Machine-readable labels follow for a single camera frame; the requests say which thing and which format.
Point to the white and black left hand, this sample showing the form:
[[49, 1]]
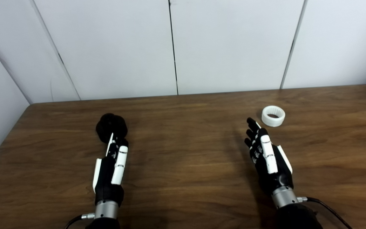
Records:
[[106, 178]]

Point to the white and black right hand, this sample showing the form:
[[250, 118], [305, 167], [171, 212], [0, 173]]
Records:
[[273, 171]]

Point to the round black part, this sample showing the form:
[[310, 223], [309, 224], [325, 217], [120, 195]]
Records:
[[111, 124]]

